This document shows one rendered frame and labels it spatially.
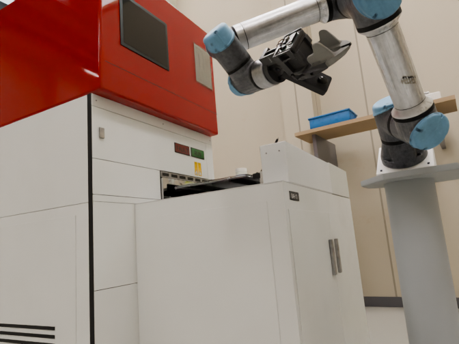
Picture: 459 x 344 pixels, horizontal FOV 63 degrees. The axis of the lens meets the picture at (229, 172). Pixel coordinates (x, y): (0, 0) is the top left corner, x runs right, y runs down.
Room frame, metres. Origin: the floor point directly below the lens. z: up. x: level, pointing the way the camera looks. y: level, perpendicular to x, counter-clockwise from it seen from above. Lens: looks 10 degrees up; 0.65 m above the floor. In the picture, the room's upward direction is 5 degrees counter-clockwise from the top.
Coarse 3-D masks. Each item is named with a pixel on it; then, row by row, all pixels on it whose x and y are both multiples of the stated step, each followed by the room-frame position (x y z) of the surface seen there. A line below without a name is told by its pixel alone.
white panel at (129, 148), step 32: (96, 96) 1.30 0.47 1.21; (96, 128) 1.30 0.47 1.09; (128, 128) 1.44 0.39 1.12; (160, 128) 1.61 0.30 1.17; (96, 160) 1.30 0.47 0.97; (128, 160) 1.44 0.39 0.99; (160, 160) 1.60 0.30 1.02; (192, 160) 1.82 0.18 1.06; (96, 192) 1.29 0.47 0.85; (128, 192) 1.43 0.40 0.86; (160, 192) 1.59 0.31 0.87
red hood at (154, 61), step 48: (48, 0) 1.40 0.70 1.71; (96, 0) 1.26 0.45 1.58; (144, 0) 1.48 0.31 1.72; (0, 48) 1.58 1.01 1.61; (48, 48) 1.40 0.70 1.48; (96, 48) 1.27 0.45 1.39; (144, 48) 1.46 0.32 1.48; (192, 48) 1.79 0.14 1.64; (0, 96) 1.57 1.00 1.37; (48, 96) 1.40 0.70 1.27; (144, 96) 1.46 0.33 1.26; (192, 96) 1.76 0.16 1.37
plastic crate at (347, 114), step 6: (348, 108) 2.81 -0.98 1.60; (324, 114) 2.92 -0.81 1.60; (330, 114) 2.89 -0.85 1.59; (336, 114) 2.87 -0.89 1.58; (342, 114) 2.84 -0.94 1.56; (348, 114) 2.82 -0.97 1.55; (354, 114) 2.94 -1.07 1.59; (312, 120) 2.98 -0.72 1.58; (318, 120) 2.95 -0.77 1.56; (324, 120) 2.93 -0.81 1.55; (330, 120) 2.90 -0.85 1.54; (336, 120) 2.87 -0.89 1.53; (342, 120) 2.85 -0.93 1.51; (312, 126) 2.99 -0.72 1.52; (318, 126) 2.96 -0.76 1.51
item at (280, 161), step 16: (272, 144) 1.23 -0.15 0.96; (288, 144) 1.23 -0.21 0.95; (272, 160) 1.23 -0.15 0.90; (288, 160) 1.22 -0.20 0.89; (304, 160) 1.37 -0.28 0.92; (320, 160) 1.57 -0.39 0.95; (272, 176) 1.23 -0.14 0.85; (288, 176) 1.21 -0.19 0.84; (304, 176) 1.35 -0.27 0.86; (320, 176) 1.54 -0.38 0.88
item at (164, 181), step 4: (164, 180) 1.60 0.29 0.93; (168, 180) 1.63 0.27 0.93; (172, 180) 1.65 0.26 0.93; (176, 180) 1.68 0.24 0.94; (180, 180) 1.71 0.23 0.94; (164, 184) 1.60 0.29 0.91; (172, 184) 1.66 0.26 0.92; (176, 184) 1.68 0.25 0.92; (180, 184) 1.70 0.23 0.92; (184, 184) 1.73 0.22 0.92; (164, 188) 1.60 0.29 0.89; (164, 192) 1.60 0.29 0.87; (164, 196) 1.60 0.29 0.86; (168, 196) 1.62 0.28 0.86; (172, 196) 1.65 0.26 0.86; (176, 196) 1.67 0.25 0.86; (180, 196) 1.70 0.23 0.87
